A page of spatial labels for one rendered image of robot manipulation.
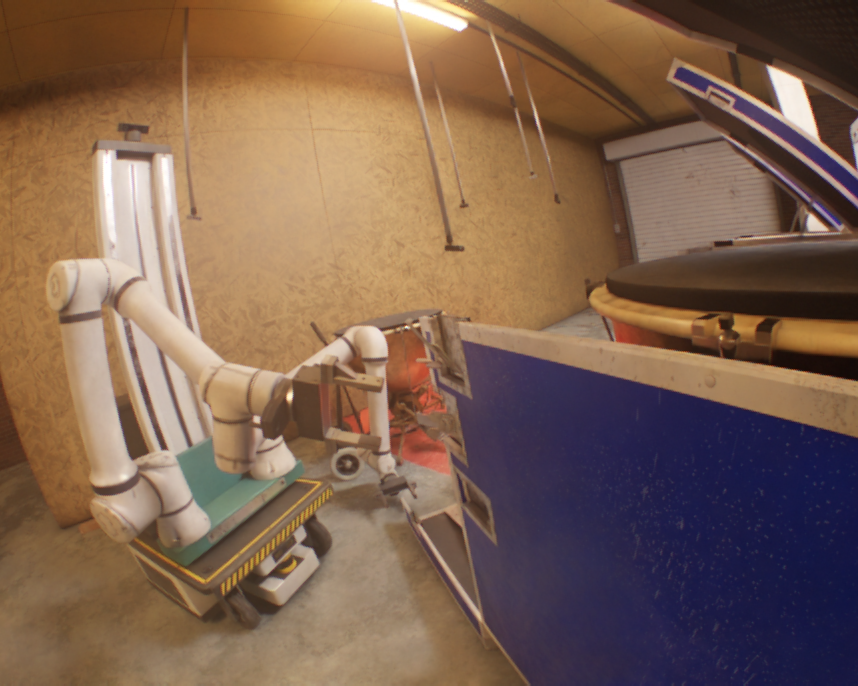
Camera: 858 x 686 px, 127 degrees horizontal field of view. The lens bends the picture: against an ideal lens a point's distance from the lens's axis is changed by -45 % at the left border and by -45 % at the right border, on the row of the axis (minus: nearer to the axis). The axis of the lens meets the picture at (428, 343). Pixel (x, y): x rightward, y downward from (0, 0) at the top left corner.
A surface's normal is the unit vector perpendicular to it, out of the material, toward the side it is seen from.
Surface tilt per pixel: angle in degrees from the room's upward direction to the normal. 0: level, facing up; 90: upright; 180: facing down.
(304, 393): 106
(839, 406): 90
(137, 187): 90
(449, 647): 0
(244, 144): 90
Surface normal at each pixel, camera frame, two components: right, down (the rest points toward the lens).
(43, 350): 0.65, 0.00
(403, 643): -0.19, -0.97
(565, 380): -0.92, 0.24
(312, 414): -0.11, 0.47
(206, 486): 0.91, -0.11
